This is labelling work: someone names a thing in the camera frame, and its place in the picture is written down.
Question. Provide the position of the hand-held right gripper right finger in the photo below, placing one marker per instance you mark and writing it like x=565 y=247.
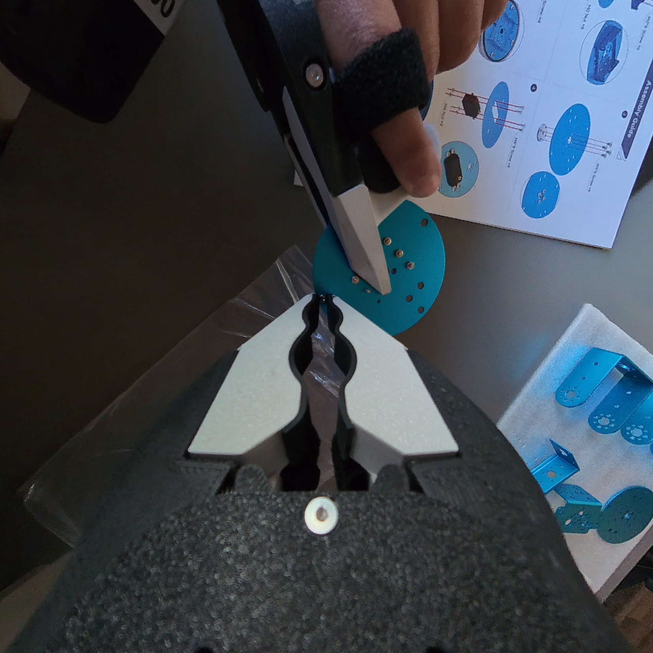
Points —
x=398 y=403

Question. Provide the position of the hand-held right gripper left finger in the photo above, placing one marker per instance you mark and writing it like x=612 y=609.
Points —
x=245 y=398

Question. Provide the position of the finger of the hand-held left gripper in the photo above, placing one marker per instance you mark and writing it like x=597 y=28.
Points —
x=367 y=240

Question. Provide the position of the teal round metal disc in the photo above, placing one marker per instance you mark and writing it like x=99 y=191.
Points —
x=433 y=250

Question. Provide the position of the clear plastic bag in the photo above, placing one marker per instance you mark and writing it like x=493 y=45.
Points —
x=285 y=291

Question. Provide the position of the person's left hand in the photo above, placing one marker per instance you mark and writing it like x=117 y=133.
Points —
x=367 y=25

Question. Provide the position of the white foam pad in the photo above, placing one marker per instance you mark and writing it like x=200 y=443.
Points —
x=530 y=408

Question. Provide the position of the small blue round disc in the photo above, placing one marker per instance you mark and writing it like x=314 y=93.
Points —
x=630 y=515

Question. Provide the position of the white assembly guide sheet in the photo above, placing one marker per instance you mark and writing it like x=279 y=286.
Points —
x=561 y=66

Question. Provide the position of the small blue L bracket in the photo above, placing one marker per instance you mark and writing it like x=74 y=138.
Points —
x=558 y=467

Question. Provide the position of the blue U bracket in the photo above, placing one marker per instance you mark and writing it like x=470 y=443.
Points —
x=637 y=433
x=597 y=367

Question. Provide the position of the blue perforated bracket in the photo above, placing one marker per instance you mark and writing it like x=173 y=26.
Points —
x=579 y=507

